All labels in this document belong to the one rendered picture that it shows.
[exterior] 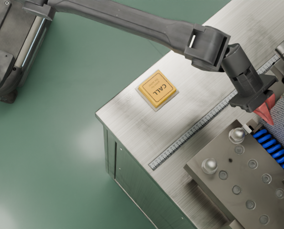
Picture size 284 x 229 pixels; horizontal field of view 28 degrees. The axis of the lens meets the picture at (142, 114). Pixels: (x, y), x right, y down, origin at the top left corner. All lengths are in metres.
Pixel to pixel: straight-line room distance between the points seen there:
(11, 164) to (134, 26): 1.29
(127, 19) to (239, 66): 0.25
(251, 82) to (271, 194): 0.26
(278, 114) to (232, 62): 0.15
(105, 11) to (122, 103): 0.33
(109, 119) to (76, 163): 0.91
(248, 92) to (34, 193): 1.30
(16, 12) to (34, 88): 0.34
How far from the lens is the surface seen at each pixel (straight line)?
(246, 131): 1.31
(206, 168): 1.28
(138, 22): 1.19
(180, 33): 1.18
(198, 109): 1.47
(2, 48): 2.25
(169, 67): 1.49
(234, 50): 1.22
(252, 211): 1.31
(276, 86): 1.36
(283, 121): 1.26
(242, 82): 1.23
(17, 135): 2.39
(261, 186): 1.32
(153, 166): 1.42
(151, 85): 1.45
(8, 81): 2.20
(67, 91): 2.41
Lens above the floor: 2.30
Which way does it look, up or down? 75 degrees down
